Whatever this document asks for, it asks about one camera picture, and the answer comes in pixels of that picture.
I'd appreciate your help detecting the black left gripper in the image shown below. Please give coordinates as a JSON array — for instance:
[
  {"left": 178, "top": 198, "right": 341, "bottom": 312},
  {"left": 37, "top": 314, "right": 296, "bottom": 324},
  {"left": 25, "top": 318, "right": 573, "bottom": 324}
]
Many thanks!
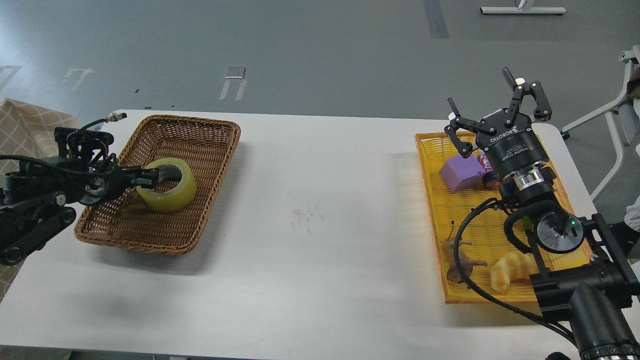
[{"left": 80, "top": 165, "right": 159, "bottom": 206}]

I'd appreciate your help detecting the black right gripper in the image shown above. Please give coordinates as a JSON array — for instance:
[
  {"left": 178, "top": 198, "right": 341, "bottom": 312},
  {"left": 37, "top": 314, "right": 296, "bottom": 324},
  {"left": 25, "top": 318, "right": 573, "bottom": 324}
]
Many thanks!
[{"left": 444, "top": 67, "right": 553, "bottom": 182}]

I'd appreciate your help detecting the yellow tape roll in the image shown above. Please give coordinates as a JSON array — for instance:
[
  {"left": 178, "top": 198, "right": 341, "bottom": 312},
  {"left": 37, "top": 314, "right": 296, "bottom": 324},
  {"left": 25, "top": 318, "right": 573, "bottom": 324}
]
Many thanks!
[{"left": 135, "top": 157, "right": 198, "bottom": 213}]

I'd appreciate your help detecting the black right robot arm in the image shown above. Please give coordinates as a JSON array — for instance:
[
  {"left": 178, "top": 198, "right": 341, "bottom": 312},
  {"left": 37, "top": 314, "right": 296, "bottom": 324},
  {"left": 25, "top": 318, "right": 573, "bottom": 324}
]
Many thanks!
[{"left": 445, "top": 68, "right": 639, "bottom": 360}]

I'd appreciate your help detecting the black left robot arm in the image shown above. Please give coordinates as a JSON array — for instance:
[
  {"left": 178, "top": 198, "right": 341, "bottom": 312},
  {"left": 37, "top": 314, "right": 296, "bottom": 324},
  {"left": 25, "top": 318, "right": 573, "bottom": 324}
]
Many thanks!
[{"left": 0, "top": 112, "right": 160, "bottom": 266}]

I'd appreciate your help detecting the small pink can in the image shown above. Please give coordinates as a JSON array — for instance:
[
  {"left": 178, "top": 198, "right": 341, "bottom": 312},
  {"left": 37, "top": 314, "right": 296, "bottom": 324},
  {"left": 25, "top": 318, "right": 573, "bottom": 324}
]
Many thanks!
[{"left": 477, "top": 150, "right": 502, "bottom": 191}]

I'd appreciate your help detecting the brown wicker basket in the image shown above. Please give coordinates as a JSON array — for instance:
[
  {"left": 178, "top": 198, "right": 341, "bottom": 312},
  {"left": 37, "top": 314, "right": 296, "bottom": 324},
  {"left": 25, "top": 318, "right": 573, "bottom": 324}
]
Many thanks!
[{"left": 74, "top": 114, "right": 241, "bottom": 255}]

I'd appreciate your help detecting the purple foam block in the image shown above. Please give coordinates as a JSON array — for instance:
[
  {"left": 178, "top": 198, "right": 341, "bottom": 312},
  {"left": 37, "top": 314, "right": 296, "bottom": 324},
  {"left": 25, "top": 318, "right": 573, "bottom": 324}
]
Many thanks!
[{"left": 439, "top": 155, "right": 486, "bottom": 193}]

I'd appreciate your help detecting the white stand base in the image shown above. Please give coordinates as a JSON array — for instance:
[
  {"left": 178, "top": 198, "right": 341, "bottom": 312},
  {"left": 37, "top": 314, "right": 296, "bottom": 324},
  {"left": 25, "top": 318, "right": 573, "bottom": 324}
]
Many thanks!
[{"left": 480, "top": 0, "right": 567, "bottom": 16}]

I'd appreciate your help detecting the yellow plastic basket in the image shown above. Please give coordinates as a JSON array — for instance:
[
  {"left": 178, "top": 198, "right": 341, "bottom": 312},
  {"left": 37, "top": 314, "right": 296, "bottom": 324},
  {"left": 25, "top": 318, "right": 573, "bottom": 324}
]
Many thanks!
[{"left": 414, "top": 131, "right": 598, "bottom": 305}]

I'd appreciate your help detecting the beige checkered cloth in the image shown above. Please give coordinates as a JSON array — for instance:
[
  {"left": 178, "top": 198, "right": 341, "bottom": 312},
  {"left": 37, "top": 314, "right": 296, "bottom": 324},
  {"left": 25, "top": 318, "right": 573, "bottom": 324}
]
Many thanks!
[{"left": 0, "top": 97, "right": 81, "bottom": 301}]

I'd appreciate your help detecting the toy croissant bread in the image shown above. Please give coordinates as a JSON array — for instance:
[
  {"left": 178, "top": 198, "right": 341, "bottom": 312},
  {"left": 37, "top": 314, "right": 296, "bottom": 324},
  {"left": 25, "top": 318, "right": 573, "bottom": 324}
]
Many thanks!
[{"left": 489, "top": 251, "right": 540, "bottom": 294}]

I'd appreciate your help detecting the brown toy animal figure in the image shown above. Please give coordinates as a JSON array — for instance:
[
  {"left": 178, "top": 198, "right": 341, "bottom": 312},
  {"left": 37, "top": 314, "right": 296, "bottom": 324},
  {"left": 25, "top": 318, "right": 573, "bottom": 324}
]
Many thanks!
[{"left": 441, "top": 220, "right": 489, "bottom": 284}]

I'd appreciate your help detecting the white chair frame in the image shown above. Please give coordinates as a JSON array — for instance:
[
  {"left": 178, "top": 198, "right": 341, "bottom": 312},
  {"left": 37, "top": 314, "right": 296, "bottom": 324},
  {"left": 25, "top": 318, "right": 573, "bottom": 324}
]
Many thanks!
[{"left": 560, "top": 45, "right": 640, "bottom": 202}]

